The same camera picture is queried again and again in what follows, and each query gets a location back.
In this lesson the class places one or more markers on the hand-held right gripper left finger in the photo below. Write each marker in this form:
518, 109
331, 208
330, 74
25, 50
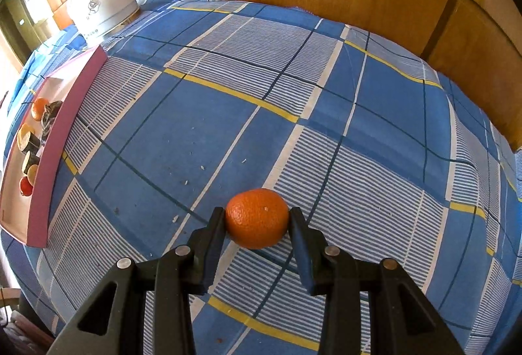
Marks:
214, 249

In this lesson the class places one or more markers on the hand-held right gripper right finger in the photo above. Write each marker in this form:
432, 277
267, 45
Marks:
301, 257

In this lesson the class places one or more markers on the orange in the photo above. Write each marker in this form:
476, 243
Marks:
39, 108
257, 218

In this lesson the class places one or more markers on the pink tray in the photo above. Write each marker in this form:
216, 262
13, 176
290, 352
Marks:
53, 159

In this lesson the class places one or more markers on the red cherry tomato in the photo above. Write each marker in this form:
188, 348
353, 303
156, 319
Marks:
25, 186

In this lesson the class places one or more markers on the thick cut sugarcane piece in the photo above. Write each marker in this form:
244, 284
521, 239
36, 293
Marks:
30, 165

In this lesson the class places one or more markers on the dark brown water chestnut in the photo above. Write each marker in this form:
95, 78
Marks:
48, 126
54, 109

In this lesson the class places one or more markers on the yellow fruit chunk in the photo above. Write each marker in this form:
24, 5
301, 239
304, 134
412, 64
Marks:
25, 133

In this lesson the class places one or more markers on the blue plaid tablecloth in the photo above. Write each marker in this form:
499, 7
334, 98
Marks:
285, 74

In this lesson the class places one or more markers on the white ceramic electric kettle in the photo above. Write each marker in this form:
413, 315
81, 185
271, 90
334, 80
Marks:
98, 8

